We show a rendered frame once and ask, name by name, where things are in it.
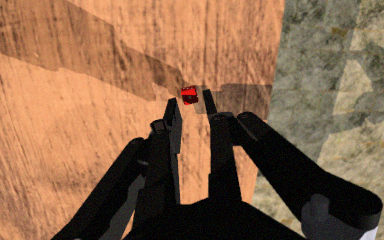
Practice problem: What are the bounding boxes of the red die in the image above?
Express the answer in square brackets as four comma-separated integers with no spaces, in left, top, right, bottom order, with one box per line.
[181,85,198,105]

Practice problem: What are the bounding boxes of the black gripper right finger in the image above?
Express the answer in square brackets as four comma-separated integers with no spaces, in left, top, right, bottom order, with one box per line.
[203,89,383,240]

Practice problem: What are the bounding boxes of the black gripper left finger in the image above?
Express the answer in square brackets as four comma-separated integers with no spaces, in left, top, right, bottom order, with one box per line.
[50,97,183,240]

